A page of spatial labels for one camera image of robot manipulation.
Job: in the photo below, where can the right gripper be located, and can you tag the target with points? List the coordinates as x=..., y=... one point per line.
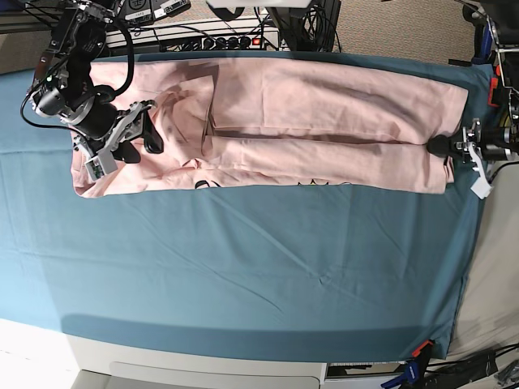
x=101, y=121

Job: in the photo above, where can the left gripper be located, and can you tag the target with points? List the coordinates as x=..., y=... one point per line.
x=479, y=142

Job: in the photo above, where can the pink T-shirt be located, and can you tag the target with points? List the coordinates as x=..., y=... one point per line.
x=282, y=122

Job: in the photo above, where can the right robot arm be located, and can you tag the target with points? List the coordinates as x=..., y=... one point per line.
x=63, y=88

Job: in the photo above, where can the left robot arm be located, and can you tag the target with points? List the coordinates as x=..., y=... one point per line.
x=496, y=44

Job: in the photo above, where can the orange black clamp top right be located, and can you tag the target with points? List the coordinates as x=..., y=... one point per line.
x=498, y=96

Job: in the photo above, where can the black power strip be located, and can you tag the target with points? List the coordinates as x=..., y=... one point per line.
x=218, y=43

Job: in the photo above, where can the teal table cloth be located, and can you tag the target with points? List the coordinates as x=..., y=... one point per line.
x=303, y=273

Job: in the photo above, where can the blue clamp bottom right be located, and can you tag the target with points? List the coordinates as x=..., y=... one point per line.
x=414, y=371

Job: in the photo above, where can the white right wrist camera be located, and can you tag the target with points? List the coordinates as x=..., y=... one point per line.
x=100, y=165

